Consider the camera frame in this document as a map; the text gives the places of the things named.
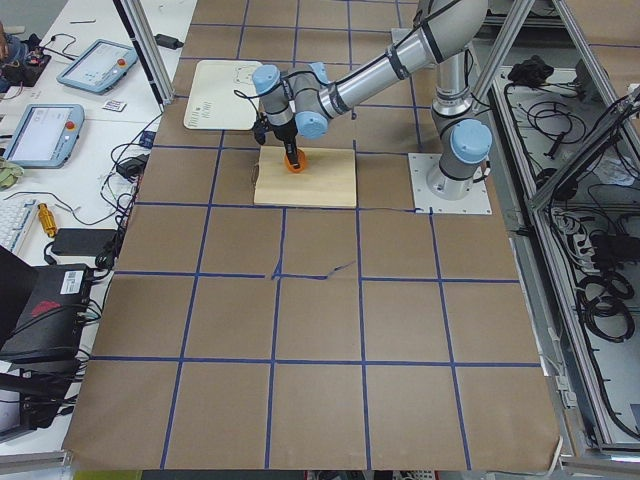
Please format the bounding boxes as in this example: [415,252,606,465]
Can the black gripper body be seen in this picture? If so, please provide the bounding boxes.
[252,112,298,150]

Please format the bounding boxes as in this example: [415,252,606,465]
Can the orange fruit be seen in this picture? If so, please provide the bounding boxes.
[284,151,308,174]

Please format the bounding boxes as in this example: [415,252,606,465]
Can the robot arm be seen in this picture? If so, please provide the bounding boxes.
[252,1,488,174]

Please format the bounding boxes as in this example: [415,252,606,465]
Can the cream bear tray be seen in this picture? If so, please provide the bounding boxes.
[183,60,261,131]

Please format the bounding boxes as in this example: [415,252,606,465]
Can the bamboo cutting board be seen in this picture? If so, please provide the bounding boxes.
[254,146,357,208]

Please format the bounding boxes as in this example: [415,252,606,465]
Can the black power adapter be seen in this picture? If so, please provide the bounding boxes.
[154,33,184,50]

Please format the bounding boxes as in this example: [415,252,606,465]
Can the teach pendant far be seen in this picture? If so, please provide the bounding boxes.
[56,39,138,94]

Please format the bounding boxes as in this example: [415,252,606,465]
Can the teach pendant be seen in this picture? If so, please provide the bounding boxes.
[5,104,85,169]
[56,39,138,94]

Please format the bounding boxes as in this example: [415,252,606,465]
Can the black power brick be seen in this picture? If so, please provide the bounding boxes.
[51,228,116,256]

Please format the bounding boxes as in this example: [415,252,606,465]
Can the teach pendant near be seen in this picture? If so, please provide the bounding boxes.
[5,104,85,169]

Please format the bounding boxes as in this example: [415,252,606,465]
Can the yellow metal tool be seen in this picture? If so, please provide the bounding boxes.
[37,203,58,238]

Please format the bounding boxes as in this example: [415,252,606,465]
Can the white keyboard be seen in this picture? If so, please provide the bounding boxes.
[1,198,37,253]

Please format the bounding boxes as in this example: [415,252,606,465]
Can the black computer box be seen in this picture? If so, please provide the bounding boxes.
[1,259,93,364]

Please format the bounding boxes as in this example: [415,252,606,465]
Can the aluminium profile post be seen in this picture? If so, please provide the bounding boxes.
[112,0,175,107]

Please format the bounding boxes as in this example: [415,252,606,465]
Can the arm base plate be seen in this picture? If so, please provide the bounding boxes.
[408,153,492,215]

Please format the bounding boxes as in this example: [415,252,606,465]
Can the aluminium frame cable bay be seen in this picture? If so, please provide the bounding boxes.
[483,1,639,462]

